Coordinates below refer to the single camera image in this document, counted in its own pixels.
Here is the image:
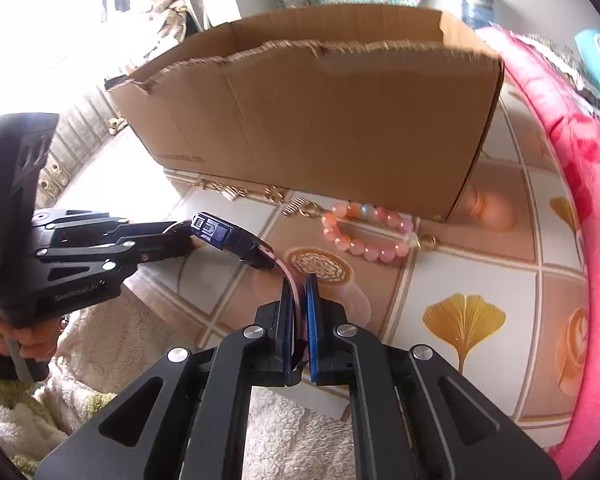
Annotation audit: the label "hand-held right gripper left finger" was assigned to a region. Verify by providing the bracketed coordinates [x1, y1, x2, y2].
[34, 280, 301, 480]

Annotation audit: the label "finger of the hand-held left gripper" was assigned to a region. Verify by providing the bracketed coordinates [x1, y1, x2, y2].
[36, 239, 197, 268]
[31, 208, 194, 252]

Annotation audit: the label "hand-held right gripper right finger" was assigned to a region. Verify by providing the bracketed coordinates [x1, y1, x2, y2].
[305, 274, 562, 480]

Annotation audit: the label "pink strap smart band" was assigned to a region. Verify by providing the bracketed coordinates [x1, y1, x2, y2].
[162, 212, 311, 377]

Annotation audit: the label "pink bead bracelet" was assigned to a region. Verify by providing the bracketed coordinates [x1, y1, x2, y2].
[321, 200, 415, 263]

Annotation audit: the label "gold chain earrings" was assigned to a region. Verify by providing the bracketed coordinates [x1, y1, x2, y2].
[194, 178, 252, 200]

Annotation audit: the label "brown cardboard box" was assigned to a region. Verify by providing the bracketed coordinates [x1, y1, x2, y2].
[105, 2, 505, 223]

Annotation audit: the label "person's left hand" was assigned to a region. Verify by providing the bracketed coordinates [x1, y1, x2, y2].
[0, 305, 67, 365]

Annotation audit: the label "tile-print tablecloth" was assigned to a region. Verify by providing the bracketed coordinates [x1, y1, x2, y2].
[125, 80, 589, 422]

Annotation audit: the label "pink floral blanket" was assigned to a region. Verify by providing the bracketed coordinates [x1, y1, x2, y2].
[474, 26, 600, 480]

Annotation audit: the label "blue-label water bottle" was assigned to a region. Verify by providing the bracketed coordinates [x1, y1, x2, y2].
[460, 0, 497, 29]

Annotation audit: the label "grey patterned cloth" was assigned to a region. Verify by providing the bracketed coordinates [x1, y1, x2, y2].
[517, 34, 600, 113]

